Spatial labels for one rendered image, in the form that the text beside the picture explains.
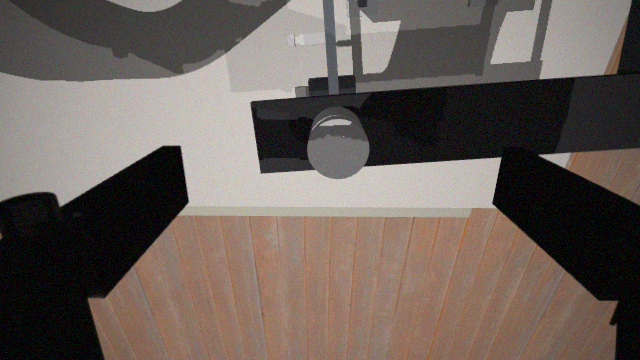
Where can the grey cylinder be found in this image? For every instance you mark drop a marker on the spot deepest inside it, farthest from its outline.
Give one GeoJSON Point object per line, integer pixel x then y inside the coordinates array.
{"type": "Point", "coordinates": [338, 147]}

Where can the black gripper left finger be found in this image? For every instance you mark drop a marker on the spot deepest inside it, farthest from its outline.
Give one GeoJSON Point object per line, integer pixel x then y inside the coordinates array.
{"type": "Point", "coordinates": [52, 258]}

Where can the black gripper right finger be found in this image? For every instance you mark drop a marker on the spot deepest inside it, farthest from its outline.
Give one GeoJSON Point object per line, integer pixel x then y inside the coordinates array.
{"type": "Point", "coordinates": [590, 231]}

